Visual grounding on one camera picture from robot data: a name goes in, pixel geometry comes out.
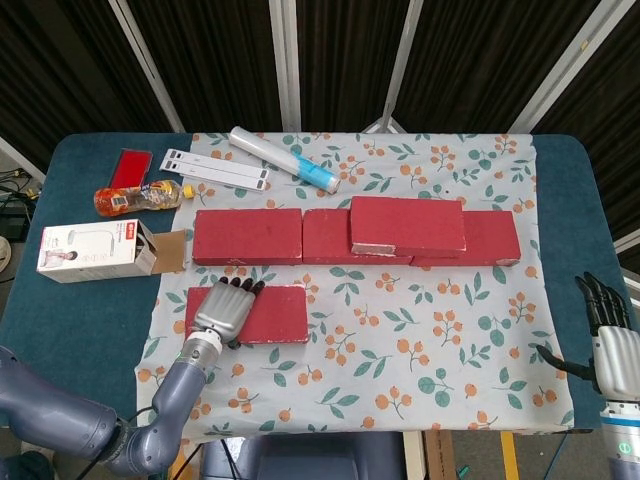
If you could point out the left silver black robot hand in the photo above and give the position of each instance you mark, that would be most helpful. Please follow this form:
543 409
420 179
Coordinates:
225 310

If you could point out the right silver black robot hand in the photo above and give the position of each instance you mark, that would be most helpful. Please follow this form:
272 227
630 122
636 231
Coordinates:
617 360

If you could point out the red brick with scuffed top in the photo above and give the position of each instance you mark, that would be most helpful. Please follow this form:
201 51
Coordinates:
280 315

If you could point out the red brick with taped end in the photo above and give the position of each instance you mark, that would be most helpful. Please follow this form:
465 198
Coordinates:
405 222

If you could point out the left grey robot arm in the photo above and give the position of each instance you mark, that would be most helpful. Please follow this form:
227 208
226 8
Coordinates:
75 415

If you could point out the red foam brick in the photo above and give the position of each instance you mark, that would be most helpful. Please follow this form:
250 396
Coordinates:
492 240
325 240
247 235

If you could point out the long white flat box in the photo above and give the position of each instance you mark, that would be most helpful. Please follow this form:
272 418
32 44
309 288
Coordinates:
200 154
220 175

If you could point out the orange drink plastic bottle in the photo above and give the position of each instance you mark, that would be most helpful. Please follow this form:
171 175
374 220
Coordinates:
145 197

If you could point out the white desk lamp carton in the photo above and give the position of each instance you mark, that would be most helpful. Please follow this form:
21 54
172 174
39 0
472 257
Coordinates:
90 250

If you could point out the floral fruit print tablecloth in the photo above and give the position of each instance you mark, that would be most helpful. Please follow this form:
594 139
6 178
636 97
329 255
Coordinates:
360 390

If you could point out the clear film roll blue label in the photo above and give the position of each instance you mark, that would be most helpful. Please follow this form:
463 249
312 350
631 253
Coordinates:
280 155

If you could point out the red flat case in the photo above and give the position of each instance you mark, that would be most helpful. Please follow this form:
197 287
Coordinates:
131 169

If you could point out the dark blue chair seat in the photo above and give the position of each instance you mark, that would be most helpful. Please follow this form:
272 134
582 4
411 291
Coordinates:
310 457

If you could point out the brown cardboard box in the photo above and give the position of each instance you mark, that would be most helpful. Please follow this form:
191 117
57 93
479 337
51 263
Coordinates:
439 457

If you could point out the dark folding screen white frame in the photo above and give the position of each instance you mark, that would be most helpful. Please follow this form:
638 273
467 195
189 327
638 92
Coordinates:
225 60

